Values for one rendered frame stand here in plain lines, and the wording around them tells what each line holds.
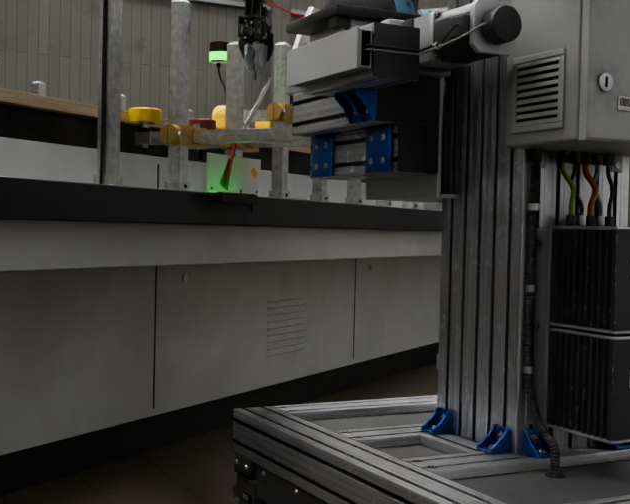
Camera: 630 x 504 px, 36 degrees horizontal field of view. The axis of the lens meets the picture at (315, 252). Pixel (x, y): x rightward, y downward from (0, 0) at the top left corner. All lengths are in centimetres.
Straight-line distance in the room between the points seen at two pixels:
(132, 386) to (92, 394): 16
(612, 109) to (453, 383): 63
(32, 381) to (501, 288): 111
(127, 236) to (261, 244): 59
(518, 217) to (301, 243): 129
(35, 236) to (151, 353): 76
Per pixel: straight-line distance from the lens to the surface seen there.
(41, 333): 236
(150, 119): 249
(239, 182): 260
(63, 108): 236
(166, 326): 273
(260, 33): 253
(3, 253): 198
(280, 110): 280
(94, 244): 217
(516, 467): 174
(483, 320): 184
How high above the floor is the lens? 61
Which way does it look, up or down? 1 degrees down
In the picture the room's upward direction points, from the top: 1 degrees clockwise
